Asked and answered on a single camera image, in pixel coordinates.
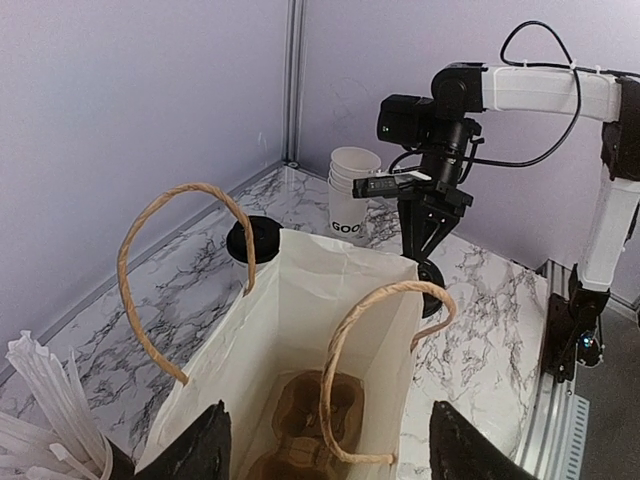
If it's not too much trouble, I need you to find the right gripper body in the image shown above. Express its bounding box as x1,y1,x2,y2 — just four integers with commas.
417,180,473,218

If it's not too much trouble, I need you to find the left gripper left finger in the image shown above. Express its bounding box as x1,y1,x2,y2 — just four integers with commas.
134,400,232,480

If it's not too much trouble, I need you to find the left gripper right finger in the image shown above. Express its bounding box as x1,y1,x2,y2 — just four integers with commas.
429,401,536,480

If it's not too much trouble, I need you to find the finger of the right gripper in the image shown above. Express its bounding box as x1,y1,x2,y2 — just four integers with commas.
414,209,460,262
397,199,425,260

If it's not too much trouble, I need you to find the black cup lid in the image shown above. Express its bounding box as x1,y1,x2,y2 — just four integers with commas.
418,260,445,304
225,215,282,264

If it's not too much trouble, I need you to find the brown cardboard cup carrier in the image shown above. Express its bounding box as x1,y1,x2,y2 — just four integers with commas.
246,370,365,479

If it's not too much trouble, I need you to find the cream paper bag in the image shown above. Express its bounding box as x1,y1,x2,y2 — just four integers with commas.
117,183,456,479

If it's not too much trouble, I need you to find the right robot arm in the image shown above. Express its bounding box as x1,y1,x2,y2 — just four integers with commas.
456,111,602,267

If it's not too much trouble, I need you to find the stack of white cups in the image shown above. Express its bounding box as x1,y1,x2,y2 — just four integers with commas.
327,147,381,238

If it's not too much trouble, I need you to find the black cup with straws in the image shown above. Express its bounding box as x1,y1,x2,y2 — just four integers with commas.
1,330,135,480

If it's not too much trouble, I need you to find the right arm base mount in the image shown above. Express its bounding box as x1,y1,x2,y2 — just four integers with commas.
542,290,610,383

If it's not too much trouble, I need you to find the right aluminium post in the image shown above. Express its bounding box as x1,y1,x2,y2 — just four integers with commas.
282,0,307,168

